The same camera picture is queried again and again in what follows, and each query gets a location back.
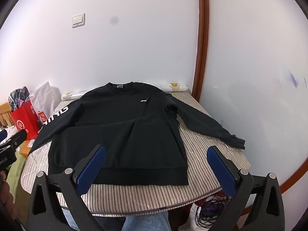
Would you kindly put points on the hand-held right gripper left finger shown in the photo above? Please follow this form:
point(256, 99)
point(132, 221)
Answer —
point(92, 166)

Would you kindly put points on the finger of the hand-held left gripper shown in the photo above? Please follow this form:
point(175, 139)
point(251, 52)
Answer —
point(18, 136)

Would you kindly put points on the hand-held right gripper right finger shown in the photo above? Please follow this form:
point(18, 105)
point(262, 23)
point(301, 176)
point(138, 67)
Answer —
point(221, 170)

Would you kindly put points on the black long-sleeve sweatshirt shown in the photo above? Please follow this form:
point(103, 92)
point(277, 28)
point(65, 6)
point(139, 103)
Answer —
point(120, 137)

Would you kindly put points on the person's left hand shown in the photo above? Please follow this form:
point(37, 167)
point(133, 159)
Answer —
point(7, 197)

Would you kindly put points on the red paper shopping bag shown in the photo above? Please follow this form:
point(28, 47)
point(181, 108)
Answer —
point(22, 122)

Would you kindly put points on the green cloth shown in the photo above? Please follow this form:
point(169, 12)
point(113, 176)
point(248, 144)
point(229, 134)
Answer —
point(15, 170)

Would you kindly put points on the dark plaid cloth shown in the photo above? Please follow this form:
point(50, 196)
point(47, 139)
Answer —
point(19, 97)

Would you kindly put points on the white plastic bag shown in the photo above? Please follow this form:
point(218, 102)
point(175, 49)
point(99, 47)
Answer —
point(45, 98)

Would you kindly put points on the striped bed mattress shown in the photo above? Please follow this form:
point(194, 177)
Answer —
point(144, 197)

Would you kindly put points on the brown wooden baseboard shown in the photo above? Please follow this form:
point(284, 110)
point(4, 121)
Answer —
point(296, 163)

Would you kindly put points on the person's blue jeans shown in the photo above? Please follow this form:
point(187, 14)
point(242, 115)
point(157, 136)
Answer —
point(144, 222)

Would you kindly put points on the white pillow at wall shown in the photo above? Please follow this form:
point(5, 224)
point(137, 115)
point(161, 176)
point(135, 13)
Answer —
point(72, 96)

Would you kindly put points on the white wall light switch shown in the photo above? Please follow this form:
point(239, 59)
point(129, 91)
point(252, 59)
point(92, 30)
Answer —
point(78, 20)

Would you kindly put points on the brown wooden door frame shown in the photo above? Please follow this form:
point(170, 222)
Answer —
point(203, 41)

